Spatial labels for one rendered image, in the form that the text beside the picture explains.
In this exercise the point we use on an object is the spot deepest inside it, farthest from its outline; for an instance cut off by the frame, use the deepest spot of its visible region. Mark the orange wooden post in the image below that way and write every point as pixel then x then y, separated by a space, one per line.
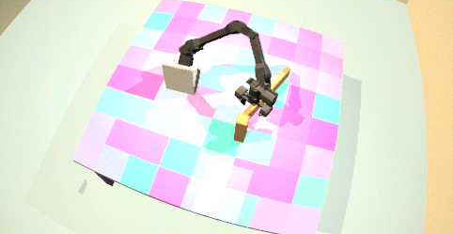
pixel 241 127

